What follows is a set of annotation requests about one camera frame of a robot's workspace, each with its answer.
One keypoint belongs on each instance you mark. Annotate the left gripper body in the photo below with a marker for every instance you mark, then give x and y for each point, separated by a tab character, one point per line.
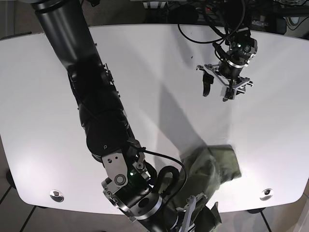
232	62

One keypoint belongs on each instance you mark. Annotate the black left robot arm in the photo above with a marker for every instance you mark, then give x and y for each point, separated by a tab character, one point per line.
236	22

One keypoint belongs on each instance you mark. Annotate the left chrome table grommet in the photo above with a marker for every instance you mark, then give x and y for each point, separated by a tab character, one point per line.
56	196

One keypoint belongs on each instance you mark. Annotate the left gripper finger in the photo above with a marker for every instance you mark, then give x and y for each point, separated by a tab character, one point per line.
207	82

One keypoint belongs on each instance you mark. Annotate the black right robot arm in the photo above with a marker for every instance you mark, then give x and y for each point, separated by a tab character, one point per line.
132	184

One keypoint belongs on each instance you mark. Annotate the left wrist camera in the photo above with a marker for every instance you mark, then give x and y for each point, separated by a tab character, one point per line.
229	94

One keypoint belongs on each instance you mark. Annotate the right chrome table grommet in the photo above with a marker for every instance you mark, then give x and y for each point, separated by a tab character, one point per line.
266	194

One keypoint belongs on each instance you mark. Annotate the olive green T-shirt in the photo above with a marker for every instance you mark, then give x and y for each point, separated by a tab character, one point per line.
207	167

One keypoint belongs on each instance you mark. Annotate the power strip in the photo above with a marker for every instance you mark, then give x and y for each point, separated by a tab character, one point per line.
209	9

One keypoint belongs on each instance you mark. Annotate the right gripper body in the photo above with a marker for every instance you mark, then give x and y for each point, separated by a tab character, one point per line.
150	212

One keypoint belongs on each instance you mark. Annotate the chrome table grommet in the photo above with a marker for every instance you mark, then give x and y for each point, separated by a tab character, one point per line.
56	196
266	194

